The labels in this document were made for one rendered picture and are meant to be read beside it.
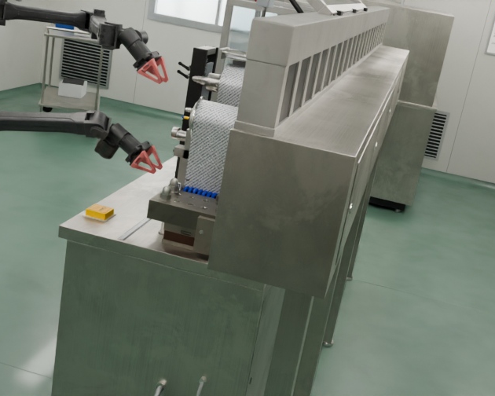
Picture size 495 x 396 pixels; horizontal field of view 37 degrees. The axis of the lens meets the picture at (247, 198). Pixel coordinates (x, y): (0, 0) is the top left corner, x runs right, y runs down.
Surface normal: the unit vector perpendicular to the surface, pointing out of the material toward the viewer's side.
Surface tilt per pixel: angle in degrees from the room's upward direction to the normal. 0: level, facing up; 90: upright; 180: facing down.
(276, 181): 90
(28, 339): 0
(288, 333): 90
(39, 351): 0
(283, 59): 90
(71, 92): 90
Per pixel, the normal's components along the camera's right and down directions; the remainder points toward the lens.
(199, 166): -0.24, 0.25
